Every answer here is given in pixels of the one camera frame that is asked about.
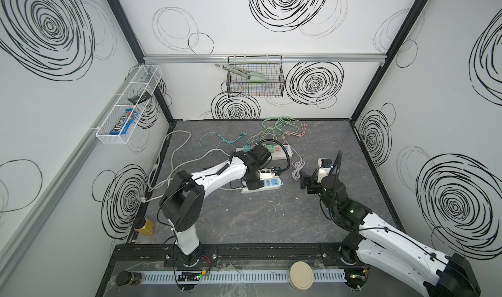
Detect white multicolour power strip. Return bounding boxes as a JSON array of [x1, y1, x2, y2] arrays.
[[235, 145, 293, 161]]

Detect white blue power strip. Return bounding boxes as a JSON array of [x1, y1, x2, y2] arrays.
[[241, 177, 283, 194]]

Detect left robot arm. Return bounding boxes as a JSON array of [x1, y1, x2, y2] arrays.
[[159, 144, 271, 266]]

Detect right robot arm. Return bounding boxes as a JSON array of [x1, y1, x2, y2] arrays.
[[300, 167, 481, 296]]

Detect green kitchen tongs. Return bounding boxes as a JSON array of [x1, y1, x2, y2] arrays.
[[215, 64, 267, 83]]

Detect beige round lid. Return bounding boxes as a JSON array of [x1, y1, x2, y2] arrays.
[[289, 261, 314, 290]]

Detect black remote control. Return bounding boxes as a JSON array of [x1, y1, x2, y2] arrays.
[[128, 91, 152, 105]]

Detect yellow liquid bottle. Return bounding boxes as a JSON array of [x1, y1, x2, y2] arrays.
[[133, 217, 155, 236]]

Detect blue candy packet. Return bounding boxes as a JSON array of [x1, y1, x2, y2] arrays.
[[109, 109, 138, 135]]

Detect dark glass jar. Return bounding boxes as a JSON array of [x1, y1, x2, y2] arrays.
[[115, 270, 144, 287]]

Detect green charger cable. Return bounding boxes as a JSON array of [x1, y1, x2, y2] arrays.
[[258, 115, 299, 145], [261, 116, 301, 145]]

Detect pink charger cable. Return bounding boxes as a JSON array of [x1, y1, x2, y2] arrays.
[[250, 122, 309, 147]]

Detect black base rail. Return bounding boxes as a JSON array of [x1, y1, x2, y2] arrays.
[[112, 243, 361, 266]]

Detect white slotted cable duct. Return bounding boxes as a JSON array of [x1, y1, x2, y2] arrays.
[[139, 269, 348, 285]]

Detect white power strip cable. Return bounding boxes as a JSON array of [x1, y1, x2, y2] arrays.
[[140, 130, 243, 204]]

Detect black wire wall basket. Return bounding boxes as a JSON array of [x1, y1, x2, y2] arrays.
[[224, 55, 286, 98]]

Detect white wire wall shelf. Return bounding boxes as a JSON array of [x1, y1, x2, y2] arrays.
[[96, 64, 162, 145]]

